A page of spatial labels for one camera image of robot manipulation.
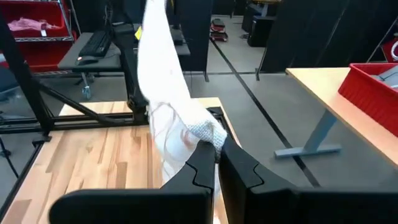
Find grey side table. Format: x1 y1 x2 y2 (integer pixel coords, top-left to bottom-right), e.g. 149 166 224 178
57 23 192 100

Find red plastic bin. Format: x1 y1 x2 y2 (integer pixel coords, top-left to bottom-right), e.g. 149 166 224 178
338 63 398 138

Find black computer tower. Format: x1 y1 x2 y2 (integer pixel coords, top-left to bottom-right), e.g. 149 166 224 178
248 15 276 48

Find pink cloth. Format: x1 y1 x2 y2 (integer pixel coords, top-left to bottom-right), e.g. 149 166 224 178
7 17 60 32

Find red black floor stack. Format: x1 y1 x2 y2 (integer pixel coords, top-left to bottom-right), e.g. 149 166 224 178
210 18 229 43

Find red bin with white cable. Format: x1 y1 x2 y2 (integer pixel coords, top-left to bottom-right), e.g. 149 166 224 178
381 32 398 63

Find black room partition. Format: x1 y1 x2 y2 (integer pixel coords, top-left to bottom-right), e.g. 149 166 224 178
174 0 214 72
259 0 398 74

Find black aluminium table frame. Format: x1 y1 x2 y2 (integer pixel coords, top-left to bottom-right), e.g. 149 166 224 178
0 12 242 220

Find white checked towel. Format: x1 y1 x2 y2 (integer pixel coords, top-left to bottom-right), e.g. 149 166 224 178
136 0 228 224

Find grey plastic piece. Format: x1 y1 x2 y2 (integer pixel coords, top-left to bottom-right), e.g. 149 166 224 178
371 65 398 90

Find black keyboard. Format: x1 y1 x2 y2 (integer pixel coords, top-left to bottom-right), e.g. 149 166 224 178
78 30 112 58

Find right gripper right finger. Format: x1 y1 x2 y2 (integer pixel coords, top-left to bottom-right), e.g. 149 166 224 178
219 136 398 224

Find wooden desk with grey legs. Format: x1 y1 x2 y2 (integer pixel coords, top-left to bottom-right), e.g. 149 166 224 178
275 67 398 169

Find red storage bin rack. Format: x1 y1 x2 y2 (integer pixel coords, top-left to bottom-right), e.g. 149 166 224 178
0 0 77 73

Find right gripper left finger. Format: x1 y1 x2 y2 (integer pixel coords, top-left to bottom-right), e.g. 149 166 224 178
49 139 216 224

